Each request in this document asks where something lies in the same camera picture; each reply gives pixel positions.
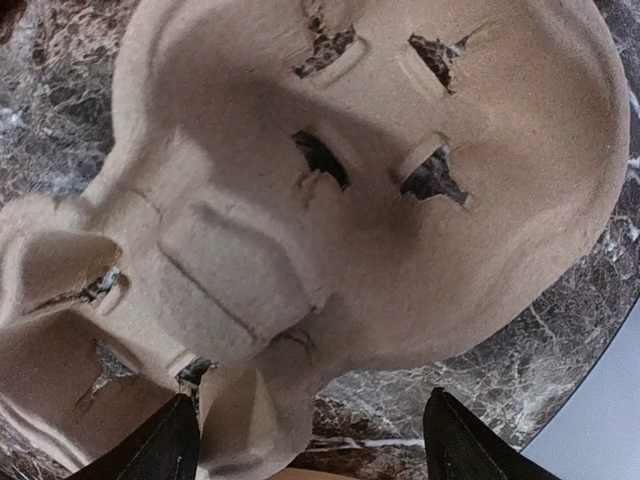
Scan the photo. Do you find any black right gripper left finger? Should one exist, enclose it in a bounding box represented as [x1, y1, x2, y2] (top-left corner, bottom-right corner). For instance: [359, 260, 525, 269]
[69, 394, 200, 480]

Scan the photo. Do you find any brown cardboard cup carrier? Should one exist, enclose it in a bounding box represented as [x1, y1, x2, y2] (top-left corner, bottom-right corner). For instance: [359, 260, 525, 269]
[1, 1, 629, 479]

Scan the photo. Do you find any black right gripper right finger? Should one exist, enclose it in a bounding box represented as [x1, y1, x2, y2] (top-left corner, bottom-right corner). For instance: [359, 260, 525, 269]
[423, 388, 555, 480]

